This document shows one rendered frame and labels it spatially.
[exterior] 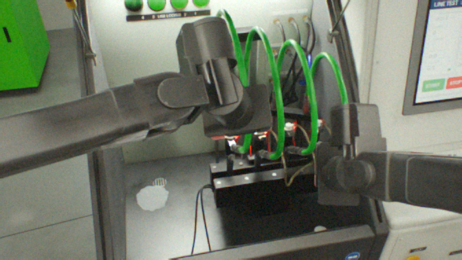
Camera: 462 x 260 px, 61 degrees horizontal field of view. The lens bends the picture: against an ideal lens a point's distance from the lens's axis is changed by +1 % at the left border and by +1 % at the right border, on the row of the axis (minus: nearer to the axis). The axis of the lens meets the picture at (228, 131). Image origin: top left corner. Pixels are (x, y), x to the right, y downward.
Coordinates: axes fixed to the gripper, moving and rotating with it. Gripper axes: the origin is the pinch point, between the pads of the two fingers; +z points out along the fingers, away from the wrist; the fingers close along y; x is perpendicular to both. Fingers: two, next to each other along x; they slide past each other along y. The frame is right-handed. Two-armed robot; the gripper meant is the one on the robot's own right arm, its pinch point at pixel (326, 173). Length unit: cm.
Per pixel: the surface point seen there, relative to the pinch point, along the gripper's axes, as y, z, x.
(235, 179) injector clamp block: -2.4, 33.2, 17.9
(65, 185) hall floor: -11, 166, 127
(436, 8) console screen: 42, 22, -31
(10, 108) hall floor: 45, 226, 204
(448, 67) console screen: 30, 31, -39
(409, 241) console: -16.6, 30.9, -27.5
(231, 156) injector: 3.8, 26.9, 19.0
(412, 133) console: 12, 39, -32
